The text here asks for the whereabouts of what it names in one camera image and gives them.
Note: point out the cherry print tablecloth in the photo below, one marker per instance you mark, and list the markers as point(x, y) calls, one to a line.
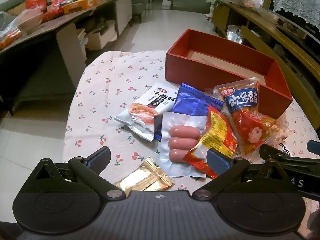
point(111, 83)

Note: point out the gold foil snack packet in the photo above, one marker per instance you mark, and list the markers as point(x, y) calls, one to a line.
point(147, 177)

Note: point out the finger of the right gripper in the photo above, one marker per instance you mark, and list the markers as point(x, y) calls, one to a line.
point(313, 147)
point(269, 152)

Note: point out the wooden tv cabinet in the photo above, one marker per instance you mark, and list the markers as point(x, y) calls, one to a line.
point(300, 70)

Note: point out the television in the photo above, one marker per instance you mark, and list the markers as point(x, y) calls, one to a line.
point(299, 31)

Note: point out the white storage box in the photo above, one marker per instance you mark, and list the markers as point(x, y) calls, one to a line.
point(100, 34)

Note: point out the red yellow snack packet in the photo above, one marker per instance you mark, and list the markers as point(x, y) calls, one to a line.
point(218, 135)

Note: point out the red plastic bag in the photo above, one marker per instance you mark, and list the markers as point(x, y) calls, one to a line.
point(51, 9)

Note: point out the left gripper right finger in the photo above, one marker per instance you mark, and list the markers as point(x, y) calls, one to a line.
point(228, 171)

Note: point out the red cardboard box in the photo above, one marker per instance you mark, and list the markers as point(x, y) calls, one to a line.
point(204, 61)

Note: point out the white spicy strip packet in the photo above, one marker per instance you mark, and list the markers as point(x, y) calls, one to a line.
point(144, 116)

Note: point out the dark coffee table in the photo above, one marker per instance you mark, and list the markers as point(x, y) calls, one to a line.
point(48, 64)

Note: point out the silver gift bag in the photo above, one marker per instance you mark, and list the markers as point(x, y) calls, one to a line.
point(234, 34)

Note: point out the orange cardboard box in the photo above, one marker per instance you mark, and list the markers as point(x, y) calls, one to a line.
point(79, 5)

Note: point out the vacuum packed sausages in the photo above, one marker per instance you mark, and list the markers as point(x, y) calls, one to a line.
point(180, 133)

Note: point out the blue foil snack packet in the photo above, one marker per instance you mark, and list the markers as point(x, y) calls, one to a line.
point(186, 99)

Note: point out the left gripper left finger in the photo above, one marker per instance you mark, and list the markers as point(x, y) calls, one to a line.
point(88, 169)

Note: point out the grey sofa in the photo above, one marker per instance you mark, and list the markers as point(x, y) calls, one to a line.
point(138, 8)

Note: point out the blue orange chicken leg packet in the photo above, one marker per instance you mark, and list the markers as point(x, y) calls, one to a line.
point(252, 128)

